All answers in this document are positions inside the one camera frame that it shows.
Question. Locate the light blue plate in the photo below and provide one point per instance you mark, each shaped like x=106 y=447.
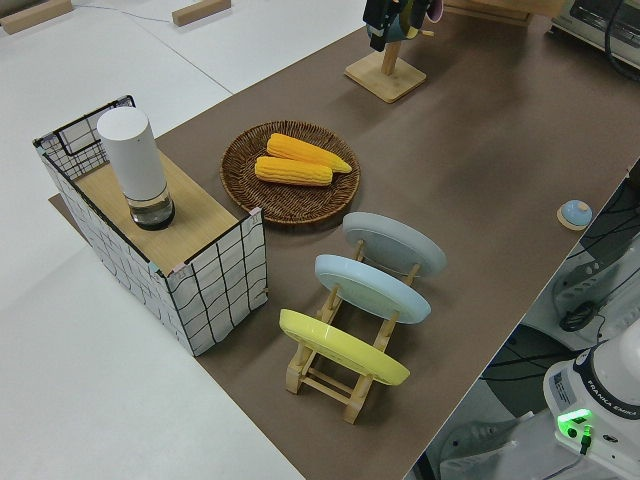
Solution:
x=370 y=287

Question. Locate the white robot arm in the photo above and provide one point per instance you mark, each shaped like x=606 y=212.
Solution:
x=600 y=390

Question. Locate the brown table mat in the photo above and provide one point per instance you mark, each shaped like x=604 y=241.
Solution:
x=475 y=150

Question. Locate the white toaster oven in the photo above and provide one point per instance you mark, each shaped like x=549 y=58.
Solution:
x=590 y=25

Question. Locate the pink mug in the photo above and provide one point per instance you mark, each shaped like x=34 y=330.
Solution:
x=434 y=10

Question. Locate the wooden mug tree stand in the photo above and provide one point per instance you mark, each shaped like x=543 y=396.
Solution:
x=385 y=82

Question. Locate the wooden dish rack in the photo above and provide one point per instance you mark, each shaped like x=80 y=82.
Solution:
x=325 y=387

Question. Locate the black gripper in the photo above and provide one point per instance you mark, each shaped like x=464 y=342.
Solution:
x=381 y=15

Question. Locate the yellow corn cob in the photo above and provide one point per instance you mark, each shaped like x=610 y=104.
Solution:
x=292 y=171
x=305 y=150

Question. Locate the yellow plate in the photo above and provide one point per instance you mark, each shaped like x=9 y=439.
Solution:
x=340 y=345

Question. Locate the blue call bell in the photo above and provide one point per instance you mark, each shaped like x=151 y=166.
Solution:
x=575 y=212

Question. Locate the white cylinder bottle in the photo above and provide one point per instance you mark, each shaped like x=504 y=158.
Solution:
x=135 y=160

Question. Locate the dark teal mug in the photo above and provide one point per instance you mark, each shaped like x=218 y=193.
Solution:
x=397 y=32

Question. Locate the wooden block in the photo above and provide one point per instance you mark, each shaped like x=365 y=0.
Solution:
x=35 y=15
x=200 y=12

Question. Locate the light wooden cabinet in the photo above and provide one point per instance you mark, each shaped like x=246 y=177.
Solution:
x=490 y=14

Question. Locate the round wicker basket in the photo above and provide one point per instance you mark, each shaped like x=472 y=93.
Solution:
x=290 y=205

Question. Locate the grey plate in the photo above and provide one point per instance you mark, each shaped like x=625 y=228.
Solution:
x=395 y=240

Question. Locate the grid pattern storage box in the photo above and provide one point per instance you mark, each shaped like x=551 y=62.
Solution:
x=220 y=295

